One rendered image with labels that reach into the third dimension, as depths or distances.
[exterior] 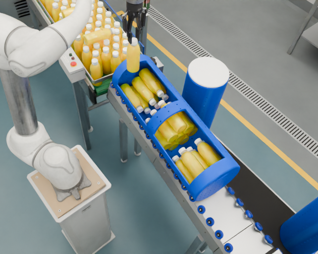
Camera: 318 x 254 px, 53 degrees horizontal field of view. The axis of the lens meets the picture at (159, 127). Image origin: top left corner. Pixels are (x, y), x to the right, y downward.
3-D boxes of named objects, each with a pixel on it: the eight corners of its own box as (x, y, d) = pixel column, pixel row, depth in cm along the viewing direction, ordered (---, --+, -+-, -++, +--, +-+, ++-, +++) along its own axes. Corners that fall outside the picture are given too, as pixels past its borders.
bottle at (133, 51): (142, 68, 179) (143, 42, 163) (133, 75, 176) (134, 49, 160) (132, 62, 181) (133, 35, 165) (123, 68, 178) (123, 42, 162)
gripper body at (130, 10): (130, 6, 139) (130, 23, 147) (147, 1, 142) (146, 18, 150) (122, -3, 143) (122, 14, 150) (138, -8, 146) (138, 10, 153)
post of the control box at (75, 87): (87, 150, 289) (70, 73, 206) (85, 146, 291) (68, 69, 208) (91, 148, 290) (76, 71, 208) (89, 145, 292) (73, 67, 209)
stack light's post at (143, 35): (139, 109, 320) (143, 16, 229) (137, 106, 321) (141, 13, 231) (142, 107, 321) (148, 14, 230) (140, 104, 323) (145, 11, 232)
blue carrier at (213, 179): (191, 208, 168) (199, 188, 144) (113, 95, 206) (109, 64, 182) (233, 182, 177) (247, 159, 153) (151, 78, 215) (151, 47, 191)
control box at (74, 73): (71, 83, 202) (69, 72, 193) (59, 63, 210) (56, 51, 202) (86, 78, 205) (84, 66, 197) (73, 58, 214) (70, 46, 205)
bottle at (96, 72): (98, 77, 220) (96, 56, 204) (104, 83, 217) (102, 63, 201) (90, 81, 217) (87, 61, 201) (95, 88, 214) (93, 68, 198)
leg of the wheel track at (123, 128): (122, 164, 284) (121, 124, 232) (119, 159, 287) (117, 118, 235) (128, 161, 286) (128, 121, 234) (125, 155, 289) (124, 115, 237)
